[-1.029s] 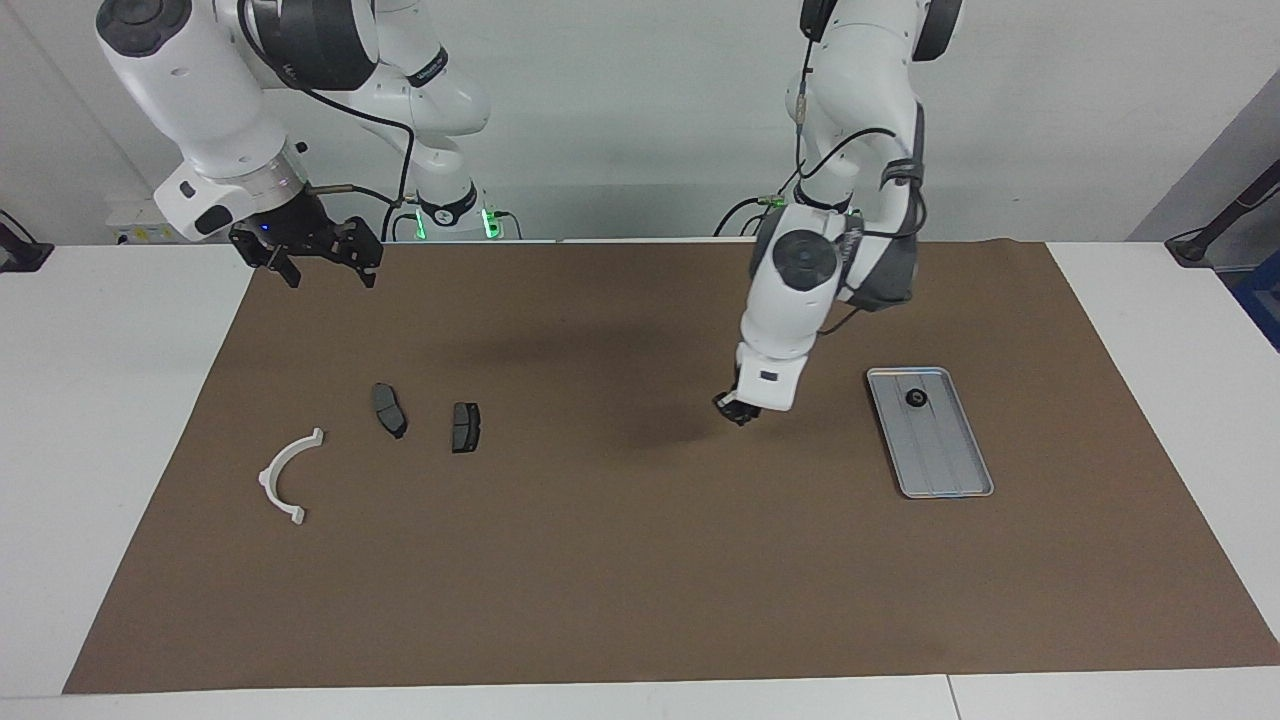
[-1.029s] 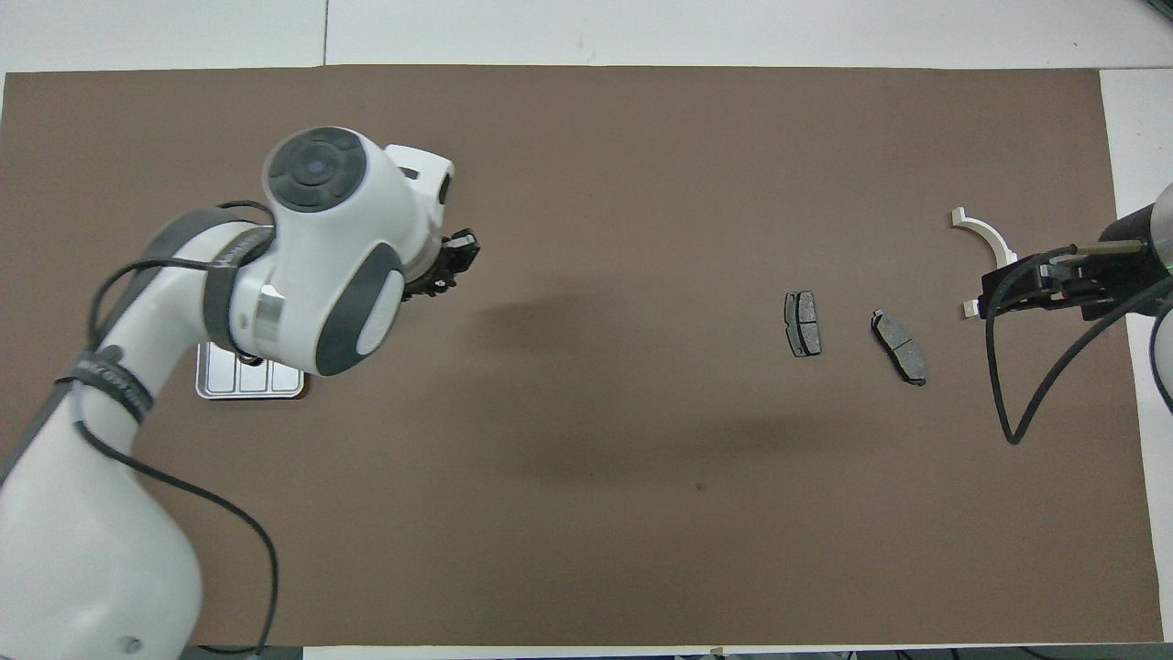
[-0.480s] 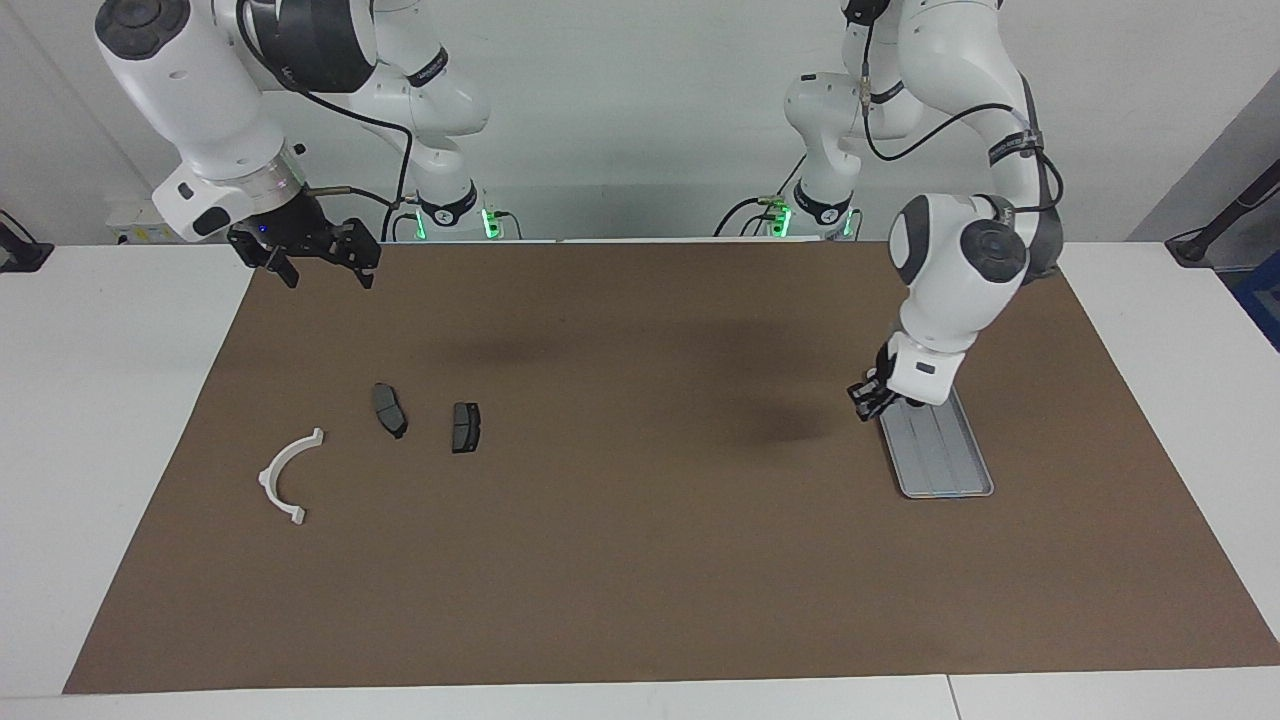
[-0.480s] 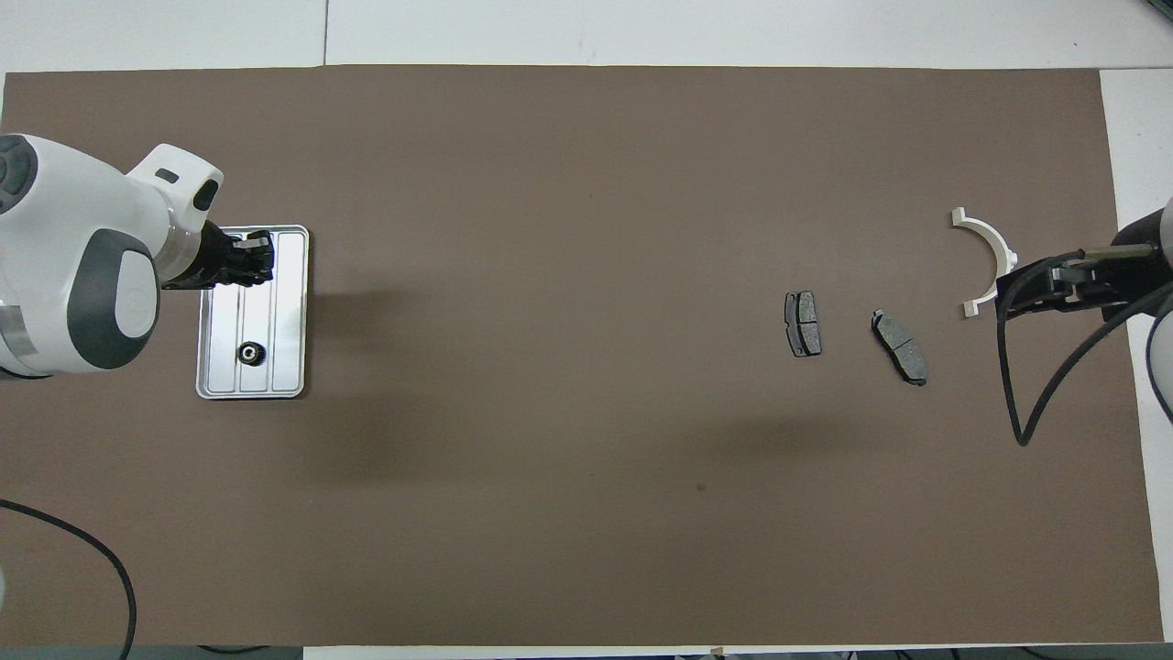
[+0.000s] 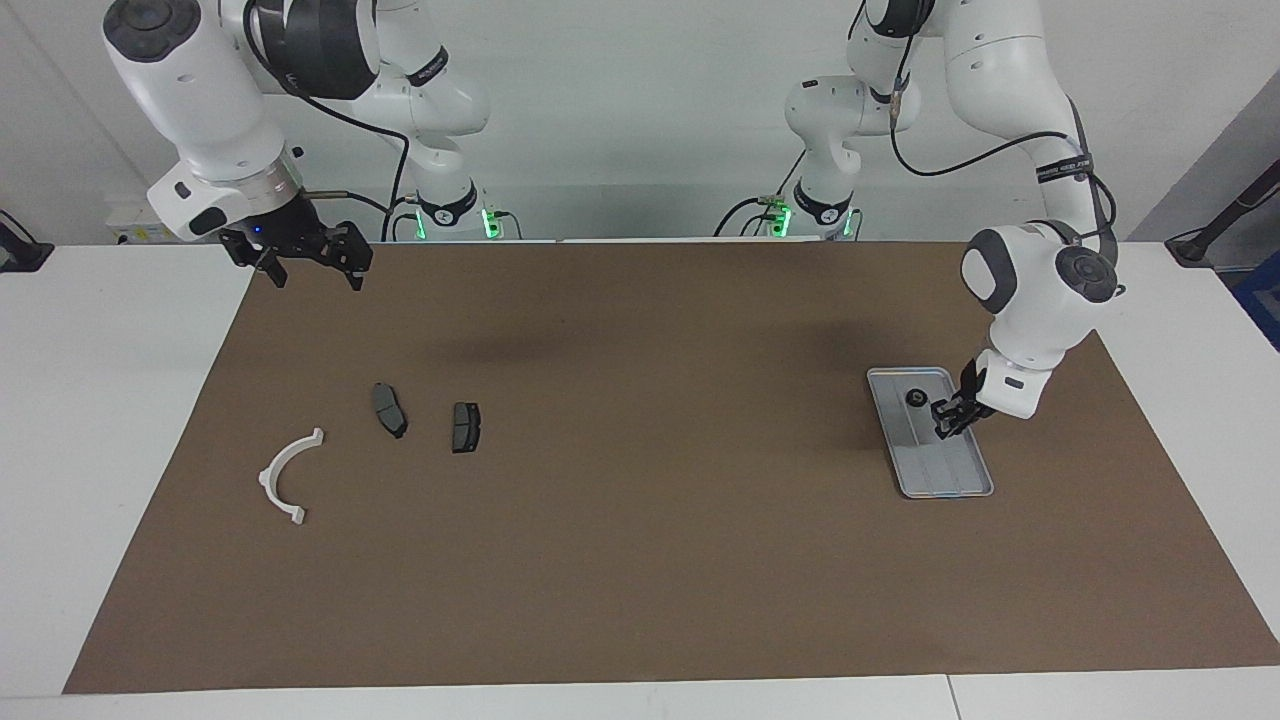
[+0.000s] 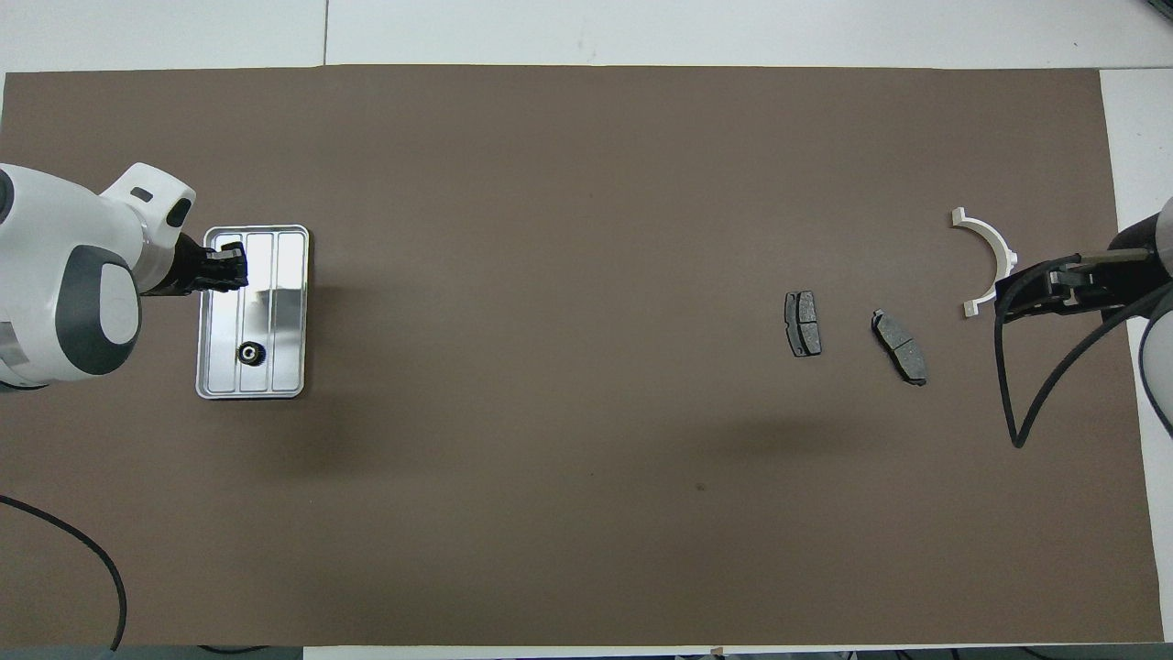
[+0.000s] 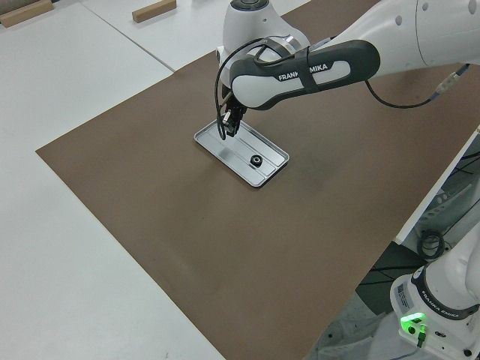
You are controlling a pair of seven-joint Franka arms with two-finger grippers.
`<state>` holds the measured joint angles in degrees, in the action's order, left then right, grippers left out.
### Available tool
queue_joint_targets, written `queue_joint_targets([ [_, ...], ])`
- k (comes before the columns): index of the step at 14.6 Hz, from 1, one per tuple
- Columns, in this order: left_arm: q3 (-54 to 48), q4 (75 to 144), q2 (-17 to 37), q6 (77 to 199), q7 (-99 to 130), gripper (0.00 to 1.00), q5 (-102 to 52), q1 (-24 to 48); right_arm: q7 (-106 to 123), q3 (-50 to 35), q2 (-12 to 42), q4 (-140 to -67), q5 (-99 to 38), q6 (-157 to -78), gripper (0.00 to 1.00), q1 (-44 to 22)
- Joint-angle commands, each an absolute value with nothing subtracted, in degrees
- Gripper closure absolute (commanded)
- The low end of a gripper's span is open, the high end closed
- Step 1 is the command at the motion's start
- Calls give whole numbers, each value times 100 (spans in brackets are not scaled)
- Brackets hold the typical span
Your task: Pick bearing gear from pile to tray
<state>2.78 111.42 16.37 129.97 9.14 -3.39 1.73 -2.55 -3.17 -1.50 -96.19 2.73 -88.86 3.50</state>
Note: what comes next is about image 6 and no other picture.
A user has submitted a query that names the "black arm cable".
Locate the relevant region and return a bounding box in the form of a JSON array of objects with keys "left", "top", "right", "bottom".
[
  {"left": 997, "top": 275, "right": 1173, "bottom": 448},
  {"left": 0, "top": 495, "right": 127, "bottom": 652}
]

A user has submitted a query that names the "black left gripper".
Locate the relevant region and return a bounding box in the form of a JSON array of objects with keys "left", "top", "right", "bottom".
[{"left": 142, "top": 234, "right": 250, "bottom": 296}]

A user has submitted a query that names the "long curved grey brake pad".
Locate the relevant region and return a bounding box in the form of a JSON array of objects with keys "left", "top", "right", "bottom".
[{"left": 871, "top": 310, "right": 928, "bottom": 387}]

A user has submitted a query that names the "brown paper table mat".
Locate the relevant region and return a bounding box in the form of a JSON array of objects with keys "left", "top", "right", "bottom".
[{"left": 0, "top": 64, "right": 1165, "bottom": 647}]

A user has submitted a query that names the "white curved plastic bracket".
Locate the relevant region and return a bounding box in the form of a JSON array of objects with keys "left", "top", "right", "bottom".
[{"left": 950, "top": 208, "right": 1019, "bottom": 318}]

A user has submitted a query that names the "short rectangular grey brake pad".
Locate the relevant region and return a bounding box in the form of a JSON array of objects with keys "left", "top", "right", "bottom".
[{"left": 784, "top": 291, "right": 823, "bottom": 358}]

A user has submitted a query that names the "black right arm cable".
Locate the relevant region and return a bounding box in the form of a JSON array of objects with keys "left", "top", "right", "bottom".
[{"left": 997, "top": 275, "right": 1173, "bottom": 448}]

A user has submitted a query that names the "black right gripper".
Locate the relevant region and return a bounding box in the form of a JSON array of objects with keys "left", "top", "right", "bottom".
[{"left": 995, "top": 246, "right": 1163, "bottom": 322}]

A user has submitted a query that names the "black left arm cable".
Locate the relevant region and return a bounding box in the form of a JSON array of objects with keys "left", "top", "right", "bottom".
[{"left": 0, "top": 495, "right": 127, "bottom": 652}]

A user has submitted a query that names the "silver metal tray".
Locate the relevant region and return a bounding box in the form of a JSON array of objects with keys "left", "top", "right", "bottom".
[{"left": 195, "top": 225, "right": 311, "bottom": 401}]

